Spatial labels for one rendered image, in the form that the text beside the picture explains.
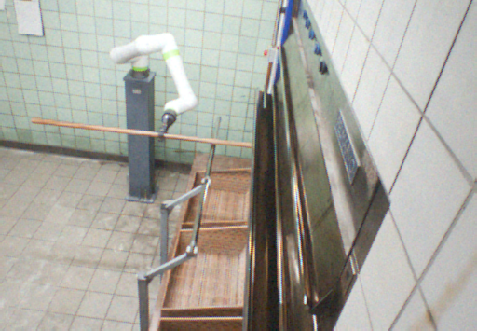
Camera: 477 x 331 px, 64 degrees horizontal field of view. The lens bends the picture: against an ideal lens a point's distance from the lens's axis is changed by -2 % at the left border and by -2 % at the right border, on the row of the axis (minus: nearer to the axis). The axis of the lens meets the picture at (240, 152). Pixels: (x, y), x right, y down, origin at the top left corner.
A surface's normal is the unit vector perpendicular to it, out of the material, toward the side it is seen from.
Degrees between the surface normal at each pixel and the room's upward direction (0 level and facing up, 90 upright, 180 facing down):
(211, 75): 90
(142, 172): 90
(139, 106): 90
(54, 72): 90
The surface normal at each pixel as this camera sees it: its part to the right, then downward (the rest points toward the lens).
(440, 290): -0.99, -0.13
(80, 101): -0.05, 0.55
